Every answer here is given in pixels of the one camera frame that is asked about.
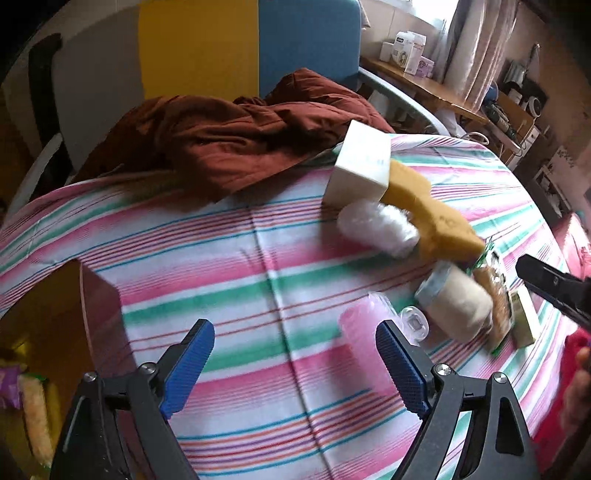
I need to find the white bubble wrap roll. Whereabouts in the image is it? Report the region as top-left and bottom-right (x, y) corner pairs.
(336, 198), (420, 259)

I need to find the yellow sponge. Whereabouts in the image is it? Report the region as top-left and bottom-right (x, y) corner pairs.
(381, 158), (486, 267)

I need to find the beige roll with grey cap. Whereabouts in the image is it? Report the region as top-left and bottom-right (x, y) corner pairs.
(414, 262), (494, 343)

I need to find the purple packet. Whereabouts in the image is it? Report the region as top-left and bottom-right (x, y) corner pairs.
(0, 364), (27, 411)

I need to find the green-edged snack packet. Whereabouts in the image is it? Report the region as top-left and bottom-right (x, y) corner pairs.
(472, 244), (515, 357)

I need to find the wooden side table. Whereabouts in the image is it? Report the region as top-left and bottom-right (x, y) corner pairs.
(359, 54), (491, 126)

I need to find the white box with picture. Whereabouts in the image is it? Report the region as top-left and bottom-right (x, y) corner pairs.
(390, 30), (426, 75)

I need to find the patterned pink curtain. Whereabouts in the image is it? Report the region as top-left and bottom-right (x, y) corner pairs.
(438, 0), (525, 114)

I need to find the red clothing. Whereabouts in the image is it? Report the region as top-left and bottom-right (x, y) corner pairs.
(563, 329), (591, 370)

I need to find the dark red jacket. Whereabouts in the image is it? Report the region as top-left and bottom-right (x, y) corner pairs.
(74, 68), (397, 204)

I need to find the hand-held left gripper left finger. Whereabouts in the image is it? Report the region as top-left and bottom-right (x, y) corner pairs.
(50, 319), (215, 480)

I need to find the gold metal tin box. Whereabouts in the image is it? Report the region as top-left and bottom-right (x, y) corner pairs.
(0, 258), (124, 480)

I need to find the grey yellow blue chair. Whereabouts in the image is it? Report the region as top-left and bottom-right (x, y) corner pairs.
(8, 0), (457, 214)

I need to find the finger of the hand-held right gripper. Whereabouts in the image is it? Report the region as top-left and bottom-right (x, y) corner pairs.
(547, 295), (591, 329)
(516, 255), (591, 308)

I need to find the cardboard box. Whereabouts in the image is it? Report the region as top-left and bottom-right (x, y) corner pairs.
(480, 88), (540, 154)

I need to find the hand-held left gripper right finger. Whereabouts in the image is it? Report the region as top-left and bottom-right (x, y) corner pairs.
(376, 319), (540, 480)

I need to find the plain white box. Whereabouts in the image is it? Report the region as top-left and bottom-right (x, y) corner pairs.
(324, 120), (393, 209)

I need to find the small green label box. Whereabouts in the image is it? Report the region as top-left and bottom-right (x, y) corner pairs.
(509, 290), (537, 350)

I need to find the small clear plastic case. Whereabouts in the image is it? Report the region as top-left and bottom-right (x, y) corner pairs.
(398, 306), (431, 346)

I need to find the person's right hand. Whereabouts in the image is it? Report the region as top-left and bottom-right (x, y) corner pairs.
(560, 346), (591, 435)

